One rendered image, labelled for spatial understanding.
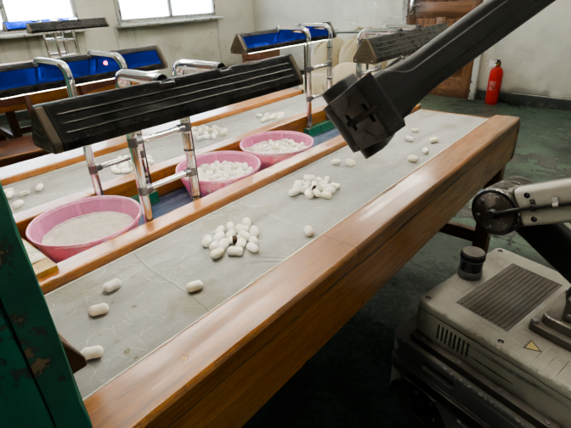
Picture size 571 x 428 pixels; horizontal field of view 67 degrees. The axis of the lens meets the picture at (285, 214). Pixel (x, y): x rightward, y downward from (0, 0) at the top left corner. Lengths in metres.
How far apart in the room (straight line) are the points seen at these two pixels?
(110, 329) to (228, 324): 0.22
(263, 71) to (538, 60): 4.71
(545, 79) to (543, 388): 4.62
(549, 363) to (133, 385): 0.90
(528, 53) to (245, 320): 5.10
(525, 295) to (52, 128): 1.21
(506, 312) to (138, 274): 0.93
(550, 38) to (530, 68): 0.33
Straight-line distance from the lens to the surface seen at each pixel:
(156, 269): 0.95
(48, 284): 0.97
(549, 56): 5.53
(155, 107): 0.84
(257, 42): 1.82
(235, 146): 1.61
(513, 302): 1.34
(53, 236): 1.22
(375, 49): 1.43
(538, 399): 1.22
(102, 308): 0.86
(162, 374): 0.69
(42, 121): 0.76
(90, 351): 0.78
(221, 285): 0.87
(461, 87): 5.78
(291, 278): 0.83
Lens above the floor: 1.25
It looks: 28 degrees down
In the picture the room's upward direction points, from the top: 3 degrees counter-clockwise
